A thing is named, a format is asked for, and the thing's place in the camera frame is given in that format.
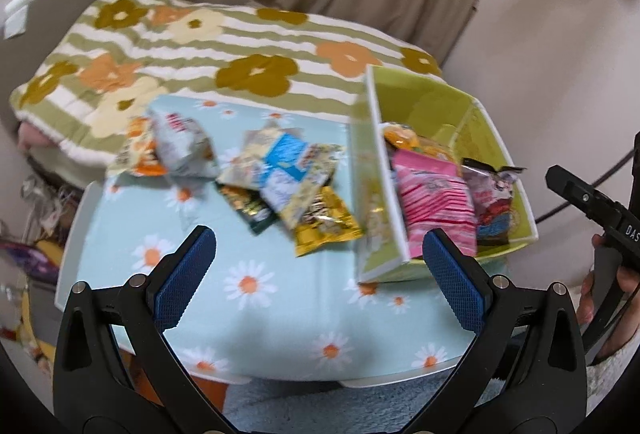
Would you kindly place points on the white wall switch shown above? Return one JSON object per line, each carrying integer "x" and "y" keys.
{"x": 17, "y": 4}

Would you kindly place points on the white grey snack packet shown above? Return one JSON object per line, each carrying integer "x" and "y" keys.
{"x": 182, "y": 146}

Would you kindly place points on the purple bag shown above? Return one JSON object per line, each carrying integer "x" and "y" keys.
{"x": 30, "y": 261}

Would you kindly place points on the yellow-green cardboard box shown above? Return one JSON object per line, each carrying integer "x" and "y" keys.
{"x": 450, "y": 109}

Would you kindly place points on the dark red blue snack packet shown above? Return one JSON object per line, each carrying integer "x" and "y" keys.
{"x": 492, "y": 209}

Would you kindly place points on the blue white snack packet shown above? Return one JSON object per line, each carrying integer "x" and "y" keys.
{"x": 282, "y": 159}

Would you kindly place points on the waffle snack packet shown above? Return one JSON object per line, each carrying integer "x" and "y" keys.
{"x": 405, "y": 136}

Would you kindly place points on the person's right hand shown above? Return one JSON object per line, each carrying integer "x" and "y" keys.
{"x": 587, "y": 301}

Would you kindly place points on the pink pillow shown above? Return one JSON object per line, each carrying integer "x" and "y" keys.
{"x": 30, "y": 136}

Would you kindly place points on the white table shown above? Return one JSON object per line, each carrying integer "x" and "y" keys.
{"x": 70, "y": 264}

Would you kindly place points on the dark green snack packet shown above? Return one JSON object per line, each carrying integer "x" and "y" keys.
{"x": 247, "y": 206}

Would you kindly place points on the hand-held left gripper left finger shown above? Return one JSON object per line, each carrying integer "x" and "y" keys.
{"x": 182, "y": 279}

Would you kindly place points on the yellow snack packet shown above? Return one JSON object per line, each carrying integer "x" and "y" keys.
{"x": 320, "y": 224}

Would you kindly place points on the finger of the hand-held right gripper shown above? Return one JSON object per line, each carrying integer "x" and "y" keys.
{"x": 575, "y": 191}

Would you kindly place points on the light blue daisy tablecloth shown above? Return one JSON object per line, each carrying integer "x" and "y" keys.
{"x": 280, "y": 314}

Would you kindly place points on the pink snack packet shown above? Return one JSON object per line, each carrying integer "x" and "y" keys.
{"x": 430, "y": 199}

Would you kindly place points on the orange white snack packet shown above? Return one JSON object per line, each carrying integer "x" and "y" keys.
{"x": 137, "y": 154}

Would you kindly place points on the clear plastic bag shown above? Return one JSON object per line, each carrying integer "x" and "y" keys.
{"x": 45, "y": 199}

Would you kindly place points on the orange stool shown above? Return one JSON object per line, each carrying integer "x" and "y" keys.
{"x": 200, "y": 396}

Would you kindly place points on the person's right forearm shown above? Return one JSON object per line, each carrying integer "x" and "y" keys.
{"x": 617, "y": 396}

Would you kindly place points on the colourful snack packet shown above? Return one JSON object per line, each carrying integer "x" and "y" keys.
{"x": 322, "y": 164}

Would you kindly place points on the green striped floral blanket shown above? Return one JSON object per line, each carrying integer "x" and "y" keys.
{"x": 200, "y": 54}

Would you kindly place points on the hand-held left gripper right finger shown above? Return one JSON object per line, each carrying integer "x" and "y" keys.
{"x": 455, "y": 284}

